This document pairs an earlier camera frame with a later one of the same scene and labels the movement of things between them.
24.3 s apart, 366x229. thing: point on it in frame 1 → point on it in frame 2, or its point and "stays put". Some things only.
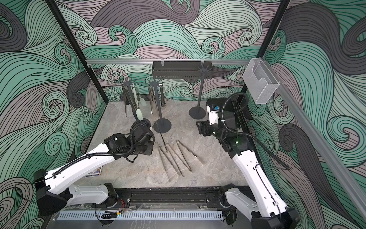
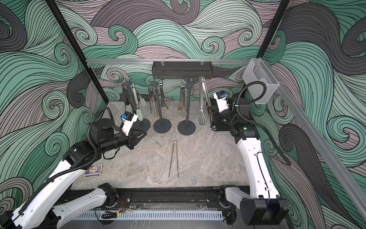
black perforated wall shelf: [181, 69] stays put
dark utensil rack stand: [161, 125] stays put
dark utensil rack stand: [197, 112] → [187, 127]
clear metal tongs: [163, 102] stays put
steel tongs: [179, 143] → [202, 117]
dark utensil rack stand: [138, 122] stays put
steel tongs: [171, 162] → [182, 105]
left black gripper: [149, 151] → [131, 138]
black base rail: [172, 198] stays put
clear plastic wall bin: [260, 82] stays put
